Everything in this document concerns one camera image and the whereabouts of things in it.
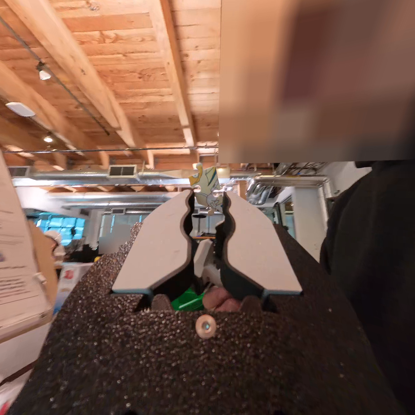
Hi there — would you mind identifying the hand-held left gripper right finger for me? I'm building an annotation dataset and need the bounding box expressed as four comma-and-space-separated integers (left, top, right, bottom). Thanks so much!
215, 190, 303, 301

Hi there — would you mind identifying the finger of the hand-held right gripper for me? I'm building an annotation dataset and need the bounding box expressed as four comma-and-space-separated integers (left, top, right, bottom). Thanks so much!
194, 239, 215, 277

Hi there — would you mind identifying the person's right hand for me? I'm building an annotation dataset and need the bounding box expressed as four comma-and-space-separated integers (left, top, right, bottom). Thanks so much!
202, 286, 243, 313

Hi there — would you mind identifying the white instruction board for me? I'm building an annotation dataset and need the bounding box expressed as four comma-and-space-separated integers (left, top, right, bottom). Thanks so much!
0, 151, 54, 342

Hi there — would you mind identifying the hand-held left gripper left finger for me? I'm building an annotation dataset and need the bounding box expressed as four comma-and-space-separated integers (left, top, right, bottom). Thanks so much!
112, 190, 196, 298

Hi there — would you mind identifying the white cardboard box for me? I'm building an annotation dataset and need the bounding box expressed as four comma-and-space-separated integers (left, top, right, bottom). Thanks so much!
58, 263, 93, 312

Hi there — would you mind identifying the green plastic bin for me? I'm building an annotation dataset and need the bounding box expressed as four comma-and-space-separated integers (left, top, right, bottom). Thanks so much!
171, 285, 206, 312

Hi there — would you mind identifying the silver air duct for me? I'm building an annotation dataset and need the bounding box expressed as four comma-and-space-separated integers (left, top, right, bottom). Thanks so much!
29, 170, 195, 183

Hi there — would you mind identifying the white ceiling device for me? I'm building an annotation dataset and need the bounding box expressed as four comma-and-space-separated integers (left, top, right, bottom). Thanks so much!
5, 101, 36, 117

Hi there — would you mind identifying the colourful printed puzzle piece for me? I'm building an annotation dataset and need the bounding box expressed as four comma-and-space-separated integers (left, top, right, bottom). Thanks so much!
189, 163, 225, 216

